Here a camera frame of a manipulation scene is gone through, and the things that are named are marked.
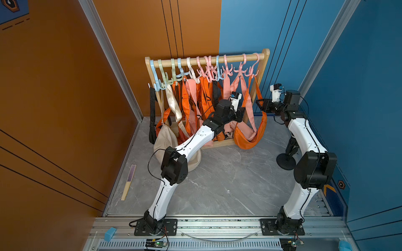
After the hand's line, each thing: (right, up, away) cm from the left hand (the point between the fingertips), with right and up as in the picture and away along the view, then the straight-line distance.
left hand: (246, 105), depth 83 cm
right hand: (+9, +3, +4) cm, 11 cm away
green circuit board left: (-45, -65, -12) cm, 80 cm away
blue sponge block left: (-65, -60, -12) cm, 90 cm away
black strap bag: (-51, -12, +3) cm, 52 cm away
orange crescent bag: (-1, -19, +9) cm, 21 cm away
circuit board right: (+16, -65, -12) cm, 68 cm away
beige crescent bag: (-41, -13, +6) cm, 43 cm away
